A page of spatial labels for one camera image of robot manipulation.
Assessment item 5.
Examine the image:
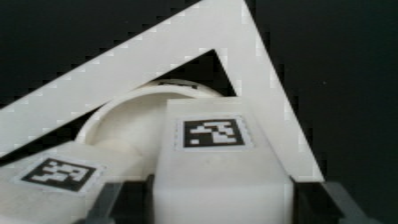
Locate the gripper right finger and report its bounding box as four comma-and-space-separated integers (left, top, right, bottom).
321, 182, 380, 224

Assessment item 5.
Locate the white stool leg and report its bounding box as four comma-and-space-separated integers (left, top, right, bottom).
0, 141, 144, 224
153, 97, 293, 224

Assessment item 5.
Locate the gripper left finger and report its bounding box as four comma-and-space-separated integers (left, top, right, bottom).
73, 182, 122, 224

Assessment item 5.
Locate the white obstacle fence frame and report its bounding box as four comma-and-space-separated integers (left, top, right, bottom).
0, 0, 323, 182

